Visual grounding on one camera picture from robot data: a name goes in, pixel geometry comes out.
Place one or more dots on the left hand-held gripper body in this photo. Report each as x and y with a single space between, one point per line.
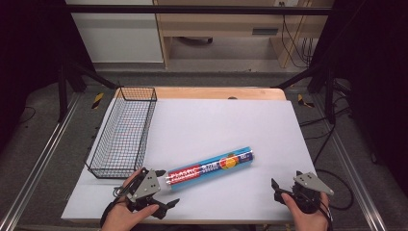
146 186

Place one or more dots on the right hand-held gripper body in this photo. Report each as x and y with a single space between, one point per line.
309 183

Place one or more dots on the blue plastic wrap box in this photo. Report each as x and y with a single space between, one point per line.
208 168

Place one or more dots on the person's right hand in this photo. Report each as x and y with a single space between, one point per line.
309 221

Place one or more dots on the person's left hand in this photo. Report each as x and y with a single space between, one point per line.
120 216

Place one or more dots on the yellow black tape strip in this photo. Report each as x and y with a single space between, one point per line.
97 100
301 100

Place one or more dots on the black metal stand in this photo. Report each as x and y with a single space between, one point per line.
329 96
63 96

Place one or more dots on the wooden table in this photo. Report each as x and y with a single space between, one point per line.
208 93

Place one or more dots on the black curtain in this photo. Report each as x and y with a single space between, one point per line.
375 80
29 57

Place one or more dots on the white cabinet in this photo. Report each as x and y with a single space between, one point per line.
118 35

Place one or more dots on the black metal crossbar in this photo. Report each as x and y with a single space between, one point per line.
192 9

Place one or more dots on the aluminium floor rail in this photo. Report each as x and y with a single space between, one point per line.
41 160
339 144

